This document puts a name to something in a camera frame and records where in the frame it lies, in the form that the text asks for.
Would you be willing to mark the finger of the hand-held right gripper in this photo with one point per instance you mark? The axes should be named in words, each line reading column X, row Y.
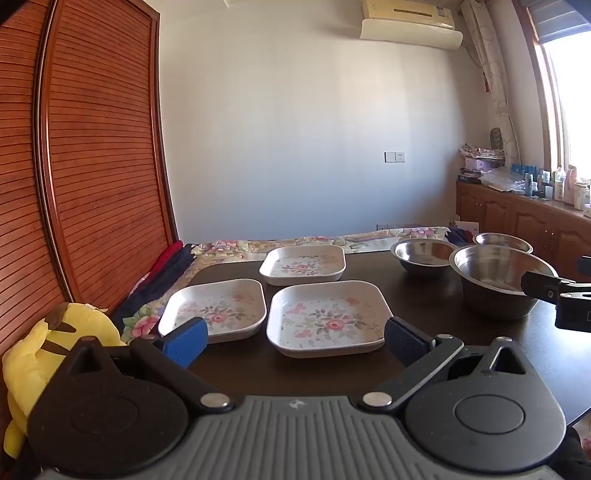
column 540, row 285

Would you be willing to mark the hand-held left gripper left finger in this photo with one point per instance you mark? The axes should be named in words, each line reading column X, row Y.
column 187, row 344

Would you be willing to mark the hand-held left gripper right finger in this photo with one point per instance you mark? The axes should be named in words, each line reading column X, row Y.
column 406, row 341

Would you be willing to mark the large steel bowl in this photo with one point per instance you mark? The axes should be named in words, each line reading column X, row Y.
column 498, row 286

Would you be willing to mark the floral square plate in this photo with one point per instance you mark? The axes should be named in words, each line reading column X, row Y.
column 302, row 265
column 221, row 309
column 328, row 318

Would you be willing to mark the wooden cabinet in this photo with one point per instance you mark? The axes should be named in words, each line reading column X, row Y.
column 508, row 217

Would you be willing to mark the cardboard box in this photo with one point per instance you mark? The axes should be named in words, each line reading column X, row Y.
column 467, row 226

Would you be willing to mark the row of toiletry bottles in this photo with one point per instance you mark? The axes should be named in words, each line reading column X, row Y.
column 558, row 182

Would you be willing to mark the floral blanket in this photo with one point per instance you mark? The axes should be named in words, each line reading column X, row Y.
column 240, row 249

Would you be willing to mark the clear plastic bag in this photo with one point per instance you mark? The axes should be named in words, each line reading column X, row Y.
column 501, row 181

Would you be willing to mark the dark books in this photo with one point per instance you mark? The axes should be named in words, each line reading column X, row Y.
column 468, row 177

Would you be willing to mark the pink box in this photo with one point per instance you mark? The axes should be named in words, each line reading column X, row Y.
column 480, row 164

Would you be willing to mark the pile of patterned cloth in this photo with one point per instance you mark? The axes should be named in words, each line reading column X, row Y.
column 478, row 151

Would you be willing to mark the green hand fan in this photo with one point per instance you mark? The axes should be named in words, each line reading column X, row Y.
column 496, row 138

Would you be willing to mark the yellow plush toy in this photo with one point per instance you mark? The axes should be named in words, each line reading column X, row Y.
column 32, row 355

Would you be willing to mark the window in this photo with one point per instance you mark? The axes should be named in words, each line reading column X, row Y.
column 570, row 92

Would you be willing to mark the wooden louvered wardrobe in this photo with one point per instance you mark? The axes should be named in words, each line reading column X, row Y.
column 92, row 161

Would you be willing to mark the patterned white curtain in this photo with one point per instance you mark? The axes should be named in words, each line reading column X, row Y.
column 494, row 69

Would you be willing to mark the white air conditioner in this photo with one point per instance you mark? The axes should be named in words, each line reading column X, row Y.
column 411, row 23

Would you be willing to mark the white wall switch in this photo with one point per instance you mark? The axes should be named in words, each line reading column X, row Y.
column 395, row 157

